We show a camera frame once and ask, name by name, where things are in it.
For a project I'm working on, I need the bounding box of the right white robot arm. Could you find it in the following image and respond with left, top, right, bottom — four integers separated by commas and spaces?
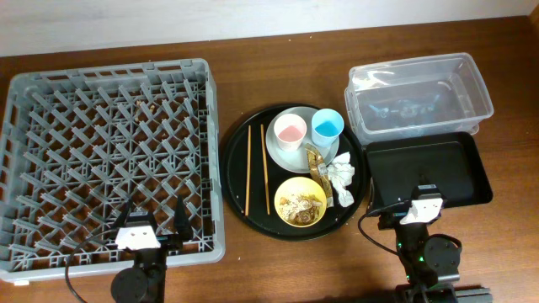
378, 184, 494, 303

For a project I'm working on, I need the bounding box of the yellow plastic bowl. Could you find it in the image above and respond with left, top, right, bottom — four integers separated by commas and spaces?
274, 177, 328, 228

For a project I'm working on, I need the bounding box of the blue plastic cup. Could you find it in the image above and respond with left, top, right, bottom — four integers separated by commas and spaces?
311, 109, 344, 147

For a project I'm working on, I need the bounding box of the light grey round plate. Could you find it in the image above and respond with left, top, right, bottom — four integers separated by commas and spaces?
265, 106, 339, 173

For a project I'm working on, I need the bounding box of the clear plastic bin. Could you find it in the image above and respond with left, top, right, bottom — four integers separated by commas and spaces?
344, 53, 494, 146

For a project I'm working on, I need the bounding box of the black rectangular tray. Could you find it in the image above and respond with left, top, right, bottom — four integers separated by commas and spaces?
366, 132, 494, 210

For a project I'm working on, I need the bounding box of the wooden chopstick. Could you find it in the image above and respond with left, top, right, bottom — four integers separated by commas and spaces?
244, 125, 252, 216
260, 124, 270, 215

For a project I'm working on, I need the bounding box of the food scraps pile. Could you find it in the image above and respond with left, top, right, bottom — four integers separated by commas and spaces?
277, 195, 323, 226

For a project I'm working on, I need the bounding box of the white paper napkin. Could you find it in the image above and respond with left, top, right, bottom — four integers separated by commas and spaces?
328, 152, 355, 207

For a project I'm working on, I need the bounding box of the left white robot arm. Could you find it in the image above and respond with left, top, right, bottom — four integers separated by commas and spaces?
110, 198, 193, 302

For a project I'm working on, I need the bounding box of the round black serving tray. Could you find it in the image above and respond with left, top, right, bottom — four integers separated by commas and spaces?
221, 104, 370, 242

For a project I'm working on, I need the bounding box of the pink plastic cup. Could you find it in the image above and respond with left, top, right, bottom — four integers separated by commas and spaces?
274, 114, 307, 152

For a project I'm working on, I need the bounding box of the grey plastic dishwasher rack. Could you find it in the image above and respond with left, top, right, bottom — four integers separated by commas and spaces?
1, 59, 226, 284

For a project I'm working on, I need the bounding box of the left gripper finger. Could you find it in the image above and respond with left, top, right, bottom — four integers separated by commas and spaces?
173, 195, 193, 242
110, 199, 133, 230

